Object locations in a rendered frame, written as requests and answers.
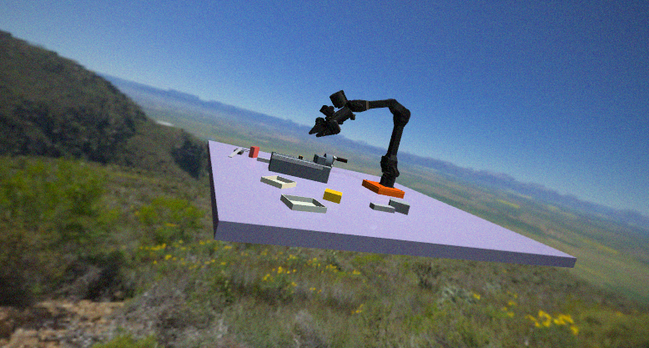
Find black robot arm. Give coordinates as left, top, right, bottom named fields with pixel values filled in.
left=320, top=90, right=411, bottom=189

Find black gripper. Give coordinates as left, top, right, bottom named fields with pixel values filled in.
left=309, top=111, right=344, bottom=138

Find yellow square block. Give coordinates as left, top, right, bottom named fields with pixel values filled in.
left=323, top=189, right=342, bottom=204

